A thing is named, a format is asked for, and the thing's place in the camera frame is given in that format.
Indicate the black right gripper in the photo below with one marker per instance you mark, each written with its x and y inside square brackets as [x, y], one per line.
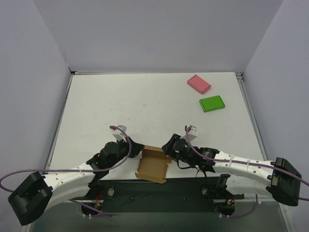
[170, 145]

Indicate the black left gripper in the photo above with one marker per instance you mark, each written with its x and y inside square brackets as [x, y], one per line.
[132, 148]

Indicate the brown cardboard paper box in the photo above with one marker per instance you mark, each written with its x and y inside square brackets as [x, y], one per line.
[153, 165]

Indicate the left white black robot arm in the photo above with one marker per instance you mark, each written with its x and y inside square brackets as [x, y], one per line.
[39, 192]

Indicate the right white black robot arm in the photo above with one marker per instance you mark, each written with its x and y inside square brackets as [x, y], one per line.
[278, 179]

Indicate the green paper box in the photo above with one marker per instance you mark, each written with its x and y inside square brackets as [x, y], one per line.
[211, 103]

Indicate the pink paper box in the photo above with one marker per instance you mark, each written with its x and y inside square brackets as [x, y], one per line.
[198, 84]

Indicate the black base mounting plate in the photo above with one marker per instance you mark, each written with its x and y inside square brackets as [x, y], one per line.
[176, 195]

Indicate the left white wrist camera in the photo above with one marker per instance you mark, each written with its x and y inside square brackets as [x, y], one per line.
[118, 132]

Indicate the aluminium table frame rail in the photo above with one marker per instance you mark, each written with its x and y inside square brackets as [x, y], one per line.
[153, 106]

